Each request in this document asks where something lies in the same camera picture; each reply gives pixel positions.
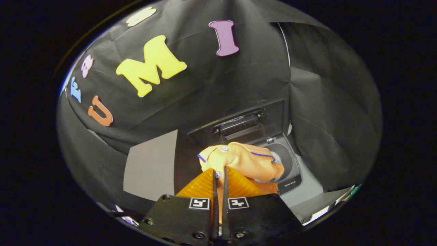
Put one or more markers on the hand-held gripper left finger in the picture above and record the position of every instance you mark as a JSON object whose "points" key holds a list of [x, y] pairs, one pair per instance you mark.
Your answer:
{"points": [[181, 218]]}

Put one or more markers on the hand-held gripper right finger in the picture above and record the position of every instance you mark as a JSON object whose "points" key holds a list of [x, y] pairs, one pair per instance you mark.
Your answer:
{"points": [[259, 215]]}

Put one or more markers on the orange polo shirt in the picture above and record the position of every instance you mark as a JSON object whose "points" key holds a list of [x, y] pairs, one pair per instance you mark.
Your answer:
{"points": [[242, 160]]}

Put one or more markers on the grey cabinet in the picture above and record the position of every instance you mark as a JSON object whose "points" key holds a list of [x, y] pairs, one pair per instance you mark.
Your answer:
{"points": [[150, 167]]}

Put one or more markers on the small green object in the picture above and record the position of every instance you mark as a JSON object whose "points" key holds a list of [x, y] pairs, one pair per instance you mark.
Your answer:
{"points": [[353, 192]]}

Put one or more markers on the black backdrop cloth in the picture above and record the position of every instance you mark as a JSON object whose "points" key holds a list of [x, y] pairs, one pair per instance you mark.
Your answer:
{"points": [[211, 89]]}

